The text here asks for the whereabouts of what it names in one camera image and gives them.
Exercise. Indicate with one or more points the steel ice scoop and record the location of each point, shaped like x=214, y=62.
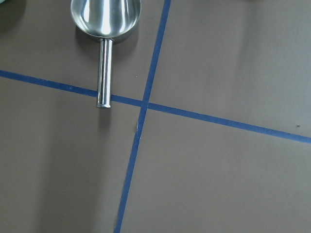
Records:
x=110, y=21

